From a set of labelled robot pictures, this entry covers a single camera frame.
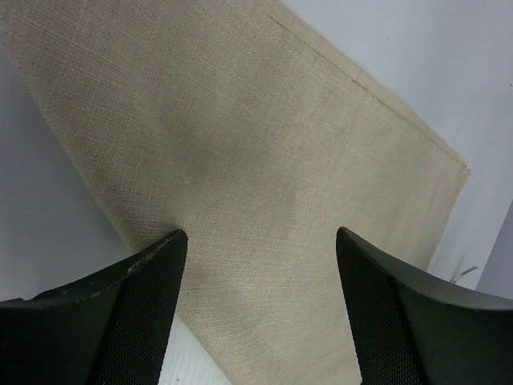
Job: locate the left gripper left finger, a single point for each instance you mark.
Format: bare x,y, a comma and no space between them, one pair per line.
110,327

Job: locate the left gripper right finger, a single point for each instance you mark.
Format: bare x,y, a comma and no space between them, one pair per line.
410,327

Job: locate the beige cloth napkin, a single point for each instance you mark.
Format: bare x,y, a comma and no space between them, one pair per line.
238,123

